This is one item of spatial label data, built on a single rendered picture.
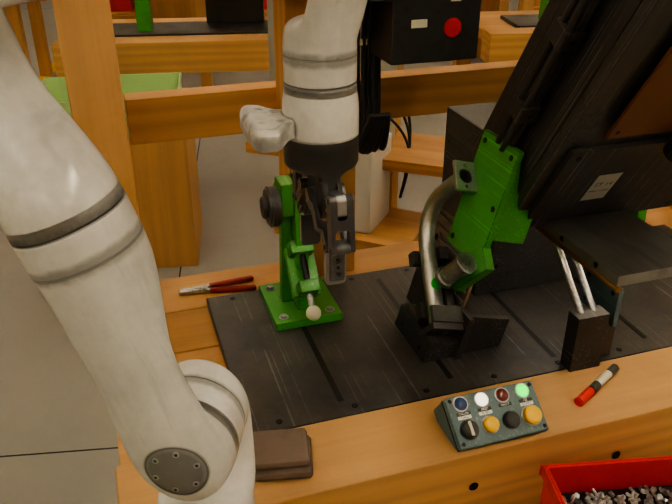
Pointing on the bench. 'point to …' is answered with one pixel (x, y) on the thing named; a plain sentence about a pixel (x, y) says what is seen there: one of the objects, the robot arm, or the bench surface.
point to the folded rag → (282, 454)
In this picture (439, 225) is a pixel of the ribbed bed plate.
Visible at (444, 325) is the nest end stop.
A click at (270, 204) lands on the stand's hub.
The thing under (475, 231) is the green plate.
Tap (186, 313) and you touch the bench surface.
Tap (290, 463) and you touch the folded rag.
